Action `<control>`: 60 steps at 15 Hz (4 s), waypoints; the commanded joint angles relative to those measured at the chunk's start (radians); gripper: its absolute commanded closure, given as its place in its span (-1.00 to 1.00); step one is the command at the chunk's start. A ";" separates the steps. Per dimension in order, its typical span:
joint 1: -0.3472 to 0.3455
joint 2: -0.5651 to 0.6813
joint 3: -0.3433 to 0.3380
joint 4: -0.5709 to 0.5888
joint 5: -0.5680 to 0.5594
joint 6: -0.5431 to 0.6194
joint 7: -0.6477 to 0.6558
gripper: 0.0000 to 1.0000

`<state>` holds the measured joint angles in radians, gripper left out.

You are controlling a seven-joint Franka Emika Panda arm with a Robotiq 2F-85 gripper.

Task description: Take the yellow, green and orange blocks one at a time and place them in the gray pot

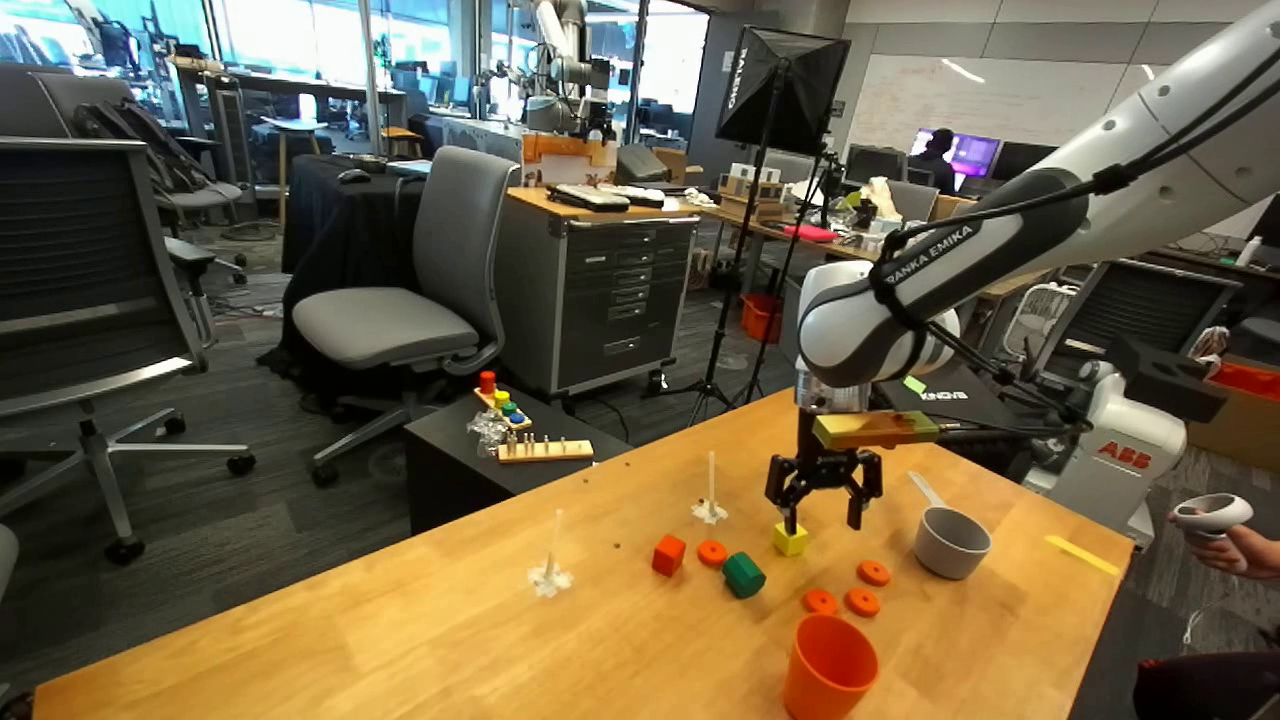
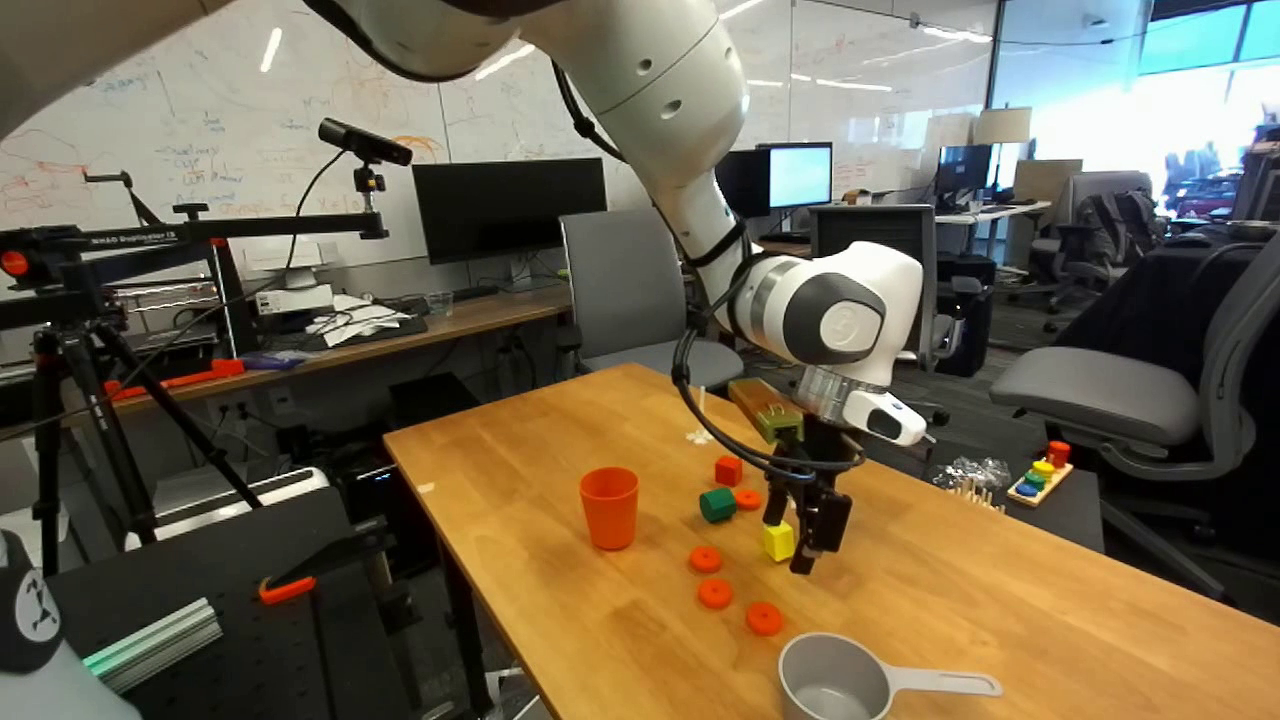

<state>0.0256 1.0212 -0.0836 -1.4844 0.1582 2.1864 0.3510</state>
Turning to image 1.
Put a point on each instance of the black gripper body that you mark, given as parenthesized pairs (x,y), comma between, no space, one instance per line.
(817,466)

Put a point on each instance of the yellow block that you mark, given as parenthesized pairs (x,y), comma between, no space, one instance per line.
(792,541)

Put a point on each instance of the green block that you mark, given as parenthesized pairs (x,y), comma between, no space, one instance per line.
(746,578)

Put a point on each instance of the orange cube block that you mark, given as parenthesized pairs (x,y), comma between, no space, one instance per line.
(671,558)

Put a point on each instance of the white VR controller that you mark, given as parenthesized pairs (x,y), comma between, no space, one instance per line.
(1206,515)

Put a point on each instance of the white ABB robot base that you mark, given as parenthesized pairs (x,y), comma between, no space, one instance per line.
(1122,455)

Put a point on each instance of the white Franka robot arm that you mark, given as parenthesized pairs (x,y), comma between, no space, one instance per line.
(1201,123)

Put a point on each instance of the person's hand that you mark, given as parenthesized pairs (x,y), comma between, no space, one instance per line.
(1251,548)

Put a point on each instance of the white peg stand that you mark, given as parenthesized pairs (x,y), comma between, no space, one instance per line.
(708,508)
(548,580)

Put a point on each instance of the grey bowl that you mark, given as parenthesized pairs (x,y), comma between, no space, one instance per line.
(950,545)

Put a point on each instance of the orange bucket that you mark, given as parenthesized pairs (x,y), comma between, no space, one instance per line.
(763,322)

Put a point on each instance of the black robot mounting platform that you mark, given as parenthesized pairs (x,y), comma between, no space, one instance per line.
(984,400)

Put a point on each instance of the orange plastic cup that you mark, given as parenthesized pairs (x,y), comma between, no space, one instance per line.
(829,665)

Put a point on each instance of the yellow tape strip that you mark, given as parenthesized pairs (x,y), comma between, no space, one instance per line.
(1083,553)

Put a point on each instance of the black light stand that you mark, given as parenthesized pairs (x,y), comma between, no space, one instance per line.
(751,255)

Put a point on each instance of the wooden peg board toy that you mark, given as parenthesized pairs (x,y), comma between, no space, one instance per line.
(546,448)

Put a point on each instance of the gray drawer cabinet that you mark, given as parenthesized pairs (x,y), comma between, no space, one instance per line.
(602,303)

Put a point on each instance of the colourful stacking toy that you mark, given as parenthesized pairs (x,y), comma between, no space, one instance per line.
(501,405)

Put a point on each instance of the clear plastic bag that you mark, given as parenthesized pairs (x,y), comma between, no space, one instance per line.
(486,426)

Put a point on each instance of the purple lit monitor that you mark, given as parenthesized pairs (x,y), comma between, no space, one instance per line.
(961,158)

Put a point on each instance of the gray laptop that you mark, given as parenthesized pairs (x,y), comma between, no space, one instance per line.
(588,198)

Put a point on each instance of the black softbox light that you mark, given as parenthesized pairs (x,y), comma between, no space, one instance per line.
(786,85)

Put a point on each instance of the person's dark trouser leg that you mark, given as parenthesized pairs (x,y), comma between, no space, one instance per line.
(1206,684)

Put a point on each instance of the orange cardboard box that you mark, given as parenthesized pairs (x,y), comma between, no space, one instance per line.
(566,158)

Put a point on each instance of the red box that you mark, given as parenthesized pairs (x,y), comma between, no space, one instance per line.
(1251,383)

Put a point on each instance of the gray office chair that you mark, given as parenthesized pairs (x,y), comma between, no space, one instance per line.
(380,327)

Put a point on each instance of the black mesh office chair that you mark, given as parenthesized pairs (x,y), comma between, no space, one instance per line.
(81,266)

